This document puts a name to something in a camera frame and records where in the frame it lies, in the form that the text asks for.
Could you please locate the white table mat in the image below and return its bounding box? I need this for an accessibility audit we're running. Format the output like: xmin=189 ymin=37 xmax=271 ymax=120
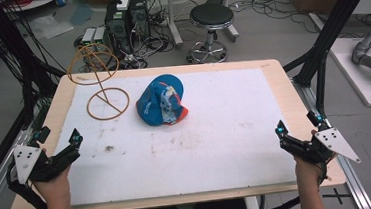
xmin=48 ymin=64 xmax=299 ymax=208

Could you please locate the clear plastic sheet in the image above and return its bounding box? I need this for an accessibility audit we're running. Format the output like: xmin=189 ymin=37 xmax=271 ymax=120
xmin=28 ymin=12 xmax=76 ymax=41

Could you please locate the small white box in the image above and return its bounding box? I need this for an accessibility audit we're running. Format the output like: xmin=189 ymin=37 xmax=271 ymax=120
xmin=115 ymin=0 xmax=132 ymax=13

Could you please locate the person's left hand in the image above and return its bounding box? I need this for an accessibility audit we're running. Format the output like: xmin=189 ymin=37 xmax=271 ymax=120
xmin=31 ymin=165 xmax=75 ymax=205

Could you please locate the person's right hand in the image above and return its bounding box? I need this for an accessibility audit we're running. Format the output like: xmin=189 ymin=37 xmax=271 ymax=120
xmin=293 ymin=154 xmax=323 ymax=186

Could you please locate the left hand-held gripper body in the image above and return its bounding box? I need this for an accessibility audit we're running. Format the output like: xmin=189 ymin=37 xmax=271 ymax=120
xmin=11 ymin=140 xmax=83 ymax=186

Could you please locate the blue cap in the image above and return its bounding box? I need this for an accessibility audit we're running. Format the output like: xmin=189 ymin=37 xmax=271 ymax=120
xmin=133 ymin=71 xmax=190 ymax=128

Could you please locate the black frame post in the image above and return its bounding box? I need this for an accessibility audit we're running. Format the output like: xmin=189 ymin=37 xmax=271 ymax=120
xmin=0 ymin=0 xmax=71 ymax=133
xmin=278 ymin=0 xmax=371 ymax=121

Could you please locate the black round stool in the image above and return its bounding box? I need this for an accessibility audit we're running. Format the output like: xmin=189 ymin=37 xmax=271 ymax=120
xmin=182 ymin=1 xmax=240 ymax=66

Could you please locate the bundle of floor cables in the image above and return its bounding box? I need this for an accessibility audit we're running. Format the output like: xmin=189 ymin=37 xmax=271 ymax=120
xmin=228 ymin=0 xmax=321 ymax=42

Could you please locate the small silver device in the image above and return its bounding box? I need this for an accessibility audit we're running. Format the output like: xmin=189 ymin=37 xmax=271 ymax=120
xmin=80 ymin=26 xmax=98 ymax=47
xmin=92 ymin=25 xmax=109 ymax=47

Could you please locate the white desk leg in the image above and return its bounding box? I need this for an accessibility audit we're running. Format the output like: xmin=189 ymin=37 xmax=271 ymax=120
xmin=164 ymin=0 xmax=185 ymax=51

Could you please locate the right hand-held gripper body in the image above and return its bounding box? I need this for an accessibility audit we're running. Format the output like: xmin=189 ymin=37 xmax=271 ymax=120
xmin=278 ymin=125 xmax=363 ymax=170

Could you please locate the brown wire hat stand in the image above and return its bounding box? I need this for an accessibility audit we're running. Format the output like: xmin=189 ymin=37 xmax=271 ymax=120
xmin=64 ymin=40 xmax=132 ymax=125

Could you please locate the black computer tower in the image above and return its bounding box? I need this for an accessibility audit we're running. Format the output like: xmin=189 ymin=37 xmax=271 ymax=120
xmin=102 ymin=0 xmax=135 ymax=59
xmin=127 ymin=0 xmax=152 ymax=41

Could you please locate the white floor board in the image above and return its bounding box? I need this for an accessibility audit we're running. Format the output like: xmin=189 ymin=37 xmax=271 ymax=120
xmin=328 ymin=35 xmax=371 ymax=111

